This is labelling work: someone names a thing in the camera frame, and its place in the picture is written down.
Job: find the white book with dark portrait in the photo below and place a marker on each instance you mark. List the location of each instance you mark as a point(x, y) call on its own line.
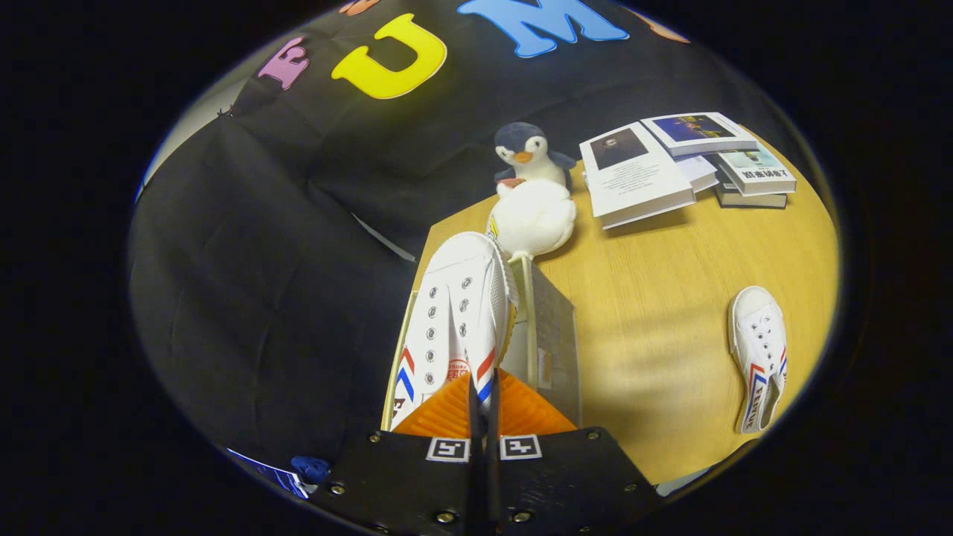
point(633, 182)

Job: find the book with pale green cover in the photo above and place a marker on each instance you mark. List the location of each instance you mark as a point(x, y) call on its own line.
point(756, 171)

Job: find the white canvas shoe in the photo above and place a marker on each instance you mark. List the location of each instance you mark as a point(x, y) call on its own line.
point(758, 327)
point(454, 283)

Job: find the small blue object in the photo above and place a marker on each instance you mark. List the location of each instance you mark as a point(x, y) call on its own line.
point(310, 469)

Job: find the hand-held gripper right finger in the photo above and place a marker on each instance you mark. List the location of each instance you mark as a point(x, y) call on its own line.
point(566, 476)

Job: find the black backdrop cloth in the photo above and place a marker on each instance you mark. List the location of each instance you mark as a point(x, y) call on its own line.
point(260, 298)

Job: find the beige fabric storage box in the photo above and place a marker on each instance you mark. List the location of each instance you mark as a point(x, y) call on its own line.
point(555, 335)

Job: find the penguin plush toy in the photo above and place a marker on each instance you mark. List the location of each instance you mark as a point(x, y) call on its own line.
point(532, 216)

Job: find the book with blue picture cover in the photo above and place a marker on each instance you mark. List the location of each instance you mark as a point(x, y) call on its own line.
point(696, 128)

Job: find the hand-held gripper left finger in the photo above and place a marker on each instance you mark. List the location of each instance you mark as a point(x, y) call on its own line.
point(402, 476)

